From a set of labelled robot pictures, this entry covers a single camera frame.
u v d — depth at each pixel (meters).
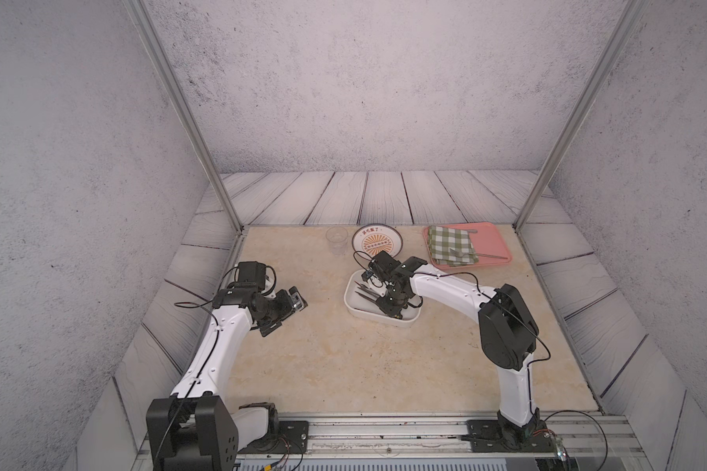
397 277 0.67
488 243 1.15
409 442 0.73
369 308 0.92
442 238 1.15
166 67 0.79
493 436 0.73
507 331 0.51
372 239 1.18
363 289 1.00
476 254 1.11
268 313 0.67
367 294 0.98
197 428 0.39
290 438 0.73
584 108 0.87
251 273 0.64
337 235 1.12
